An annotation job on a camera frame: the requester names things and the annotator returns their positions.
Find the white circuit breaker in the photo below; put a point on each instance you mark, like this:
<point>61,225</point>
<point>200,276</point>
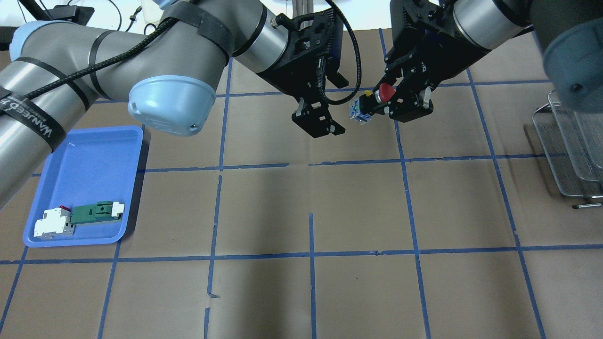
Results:
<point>54,222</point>

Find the green terminal block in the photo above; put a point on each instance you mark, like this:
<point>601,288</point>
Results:
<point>95,214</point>

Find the red emergency stop button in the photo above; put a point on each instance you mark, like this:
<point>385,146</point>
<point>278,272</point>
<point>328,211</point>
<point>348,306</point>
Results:
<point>371,103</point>

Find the blue plastic tray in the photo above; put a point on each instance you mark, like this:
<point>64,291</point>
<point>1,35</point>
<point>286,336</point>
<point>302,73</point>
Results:
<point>92,165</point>

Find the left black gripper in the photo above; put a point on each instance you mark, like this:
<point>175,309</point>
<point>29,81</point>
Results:
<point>285,74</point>

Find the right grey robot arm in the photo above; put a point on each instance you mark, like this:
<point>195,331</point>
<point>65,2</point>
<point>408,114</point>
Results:
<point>569,33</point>

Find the wire mesh shelf basket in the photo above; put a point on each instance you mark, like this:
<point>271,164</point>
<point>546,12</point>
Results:
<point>572,142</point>

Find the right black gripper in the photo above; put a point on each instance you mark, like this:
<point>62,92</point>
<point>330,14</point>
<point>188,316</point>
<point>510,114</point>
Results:
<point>446,57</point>

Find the black power adapter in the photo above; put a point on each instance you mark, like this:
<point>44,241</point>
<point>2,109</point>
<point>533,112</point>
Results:
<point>80,15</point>

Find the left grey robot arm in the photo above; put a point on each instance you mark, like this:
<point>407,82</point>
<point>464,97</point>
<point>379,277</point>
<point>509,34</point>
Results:
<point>168,78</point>

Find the aluminium frame post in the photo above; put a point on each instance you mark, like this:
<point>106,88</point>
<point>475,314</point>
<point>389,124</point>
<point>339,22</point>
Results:
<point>302,7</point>

